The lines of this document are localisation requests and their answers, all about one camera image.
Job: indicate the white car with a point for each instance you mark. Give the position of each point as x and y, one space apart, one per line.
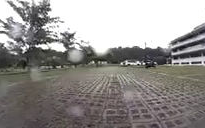
130 62

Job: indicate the distant wooded hill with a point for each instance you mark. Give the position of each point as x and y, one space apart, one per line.
136 53

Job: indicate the grass block paver ground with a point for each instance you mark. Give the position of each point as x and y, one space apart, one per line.
123 100

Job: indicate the dark car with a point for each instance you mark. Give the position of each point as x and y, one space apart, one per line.
150 63

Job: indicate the tall leafy tree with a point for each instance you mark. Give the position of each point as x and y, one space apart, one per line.
33 33

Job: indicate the row of trees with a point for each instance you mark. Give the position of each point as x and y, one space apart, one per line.
10 56

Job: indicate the white multi-storey building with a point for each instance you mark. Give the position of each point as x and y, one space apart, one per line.
194 46

